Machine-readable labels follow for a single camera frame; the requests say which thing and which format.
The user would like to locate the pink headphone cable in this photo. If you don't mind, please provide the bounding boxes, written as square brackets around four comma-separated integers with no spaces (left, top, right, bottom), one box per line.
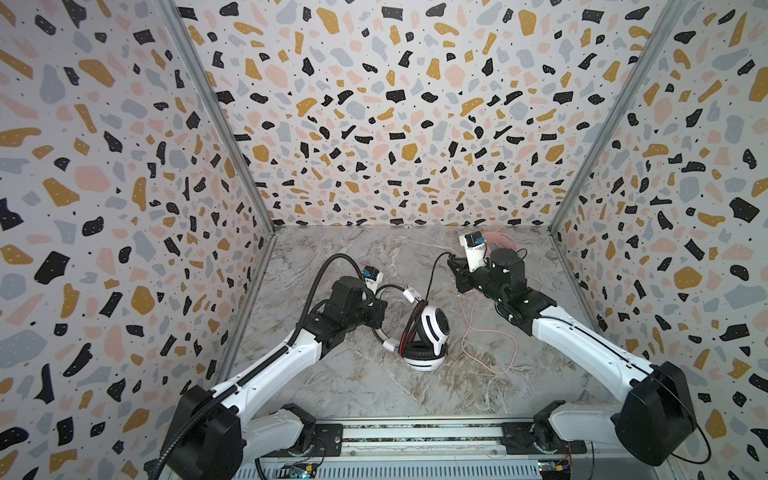
[457,281,544,376]

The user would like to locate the white black headphones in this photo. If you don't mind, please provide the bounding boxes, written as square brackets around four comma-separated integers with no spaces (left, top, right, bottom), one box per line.
[372,284,450,372]

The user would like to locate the pink headphones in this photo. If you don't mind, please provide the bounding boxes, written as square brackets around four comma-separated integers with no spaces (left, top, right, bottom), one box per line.
[482,231,520,254]

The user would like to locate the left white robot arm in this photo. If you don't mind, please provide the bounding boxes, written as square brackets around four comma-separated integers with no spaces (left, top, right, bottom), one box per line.
[149,276,386,479]

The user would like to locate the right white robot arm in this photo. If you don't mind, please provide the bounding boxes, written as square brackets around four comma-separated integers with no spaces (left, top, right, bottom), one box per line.
[447,246,700,466]

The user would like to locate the green circuit board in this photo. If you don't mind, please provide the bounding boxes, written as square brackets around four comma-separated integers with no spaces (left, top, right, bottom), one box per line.
[276,462,318,479]

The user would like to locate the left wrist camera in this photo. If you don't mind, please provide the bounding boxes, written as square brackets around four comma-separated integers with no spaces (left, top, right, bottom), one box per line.
[362,265,383,292]

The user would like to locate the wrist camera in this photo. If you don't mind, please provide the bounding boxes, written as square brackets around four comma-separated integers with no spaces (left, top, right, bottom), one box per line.
[362,265,383,292]
[459,231,487,273]

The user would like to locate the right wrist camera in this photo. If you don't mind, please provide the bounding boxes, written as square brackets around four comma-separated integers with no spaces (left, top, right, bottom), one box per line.
[459,231,487,273]

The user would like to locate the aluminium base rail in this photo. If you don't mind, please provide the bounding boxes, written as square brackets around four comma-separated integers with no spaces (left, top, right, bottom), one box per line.
[235,417,683,479]

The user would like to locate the black corrugated cable conduit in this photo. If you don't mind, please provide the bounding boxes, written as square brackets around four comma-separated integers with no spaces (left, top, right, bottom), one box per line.
[146,253,367,480]

